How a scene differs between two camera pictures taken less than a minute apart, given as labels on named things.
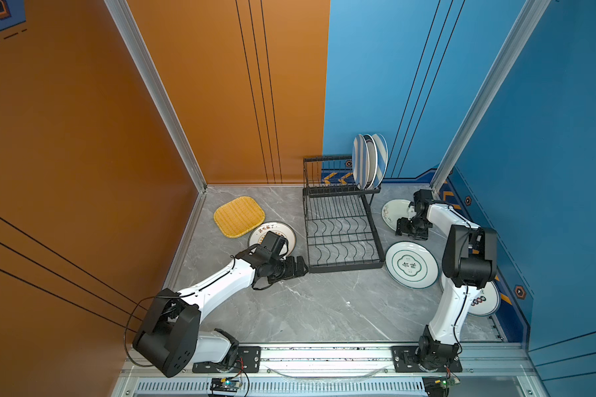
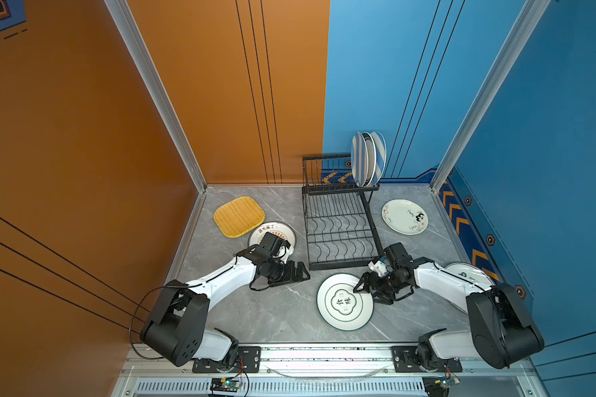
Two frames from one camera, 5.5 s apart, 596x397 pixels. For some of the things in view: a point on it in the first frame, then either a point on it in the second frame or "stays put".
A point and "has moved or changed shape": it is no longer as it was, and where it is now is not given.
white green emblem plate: x=411 y=265 has moved or changed shape
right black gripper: x=402 y=227 → x=366 y=278
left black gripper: x=291 y=271 stays put
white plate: x=382 y=158 stays put
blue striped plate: x=360 y=160 stays put
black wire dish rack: x=341 y=231 stays put
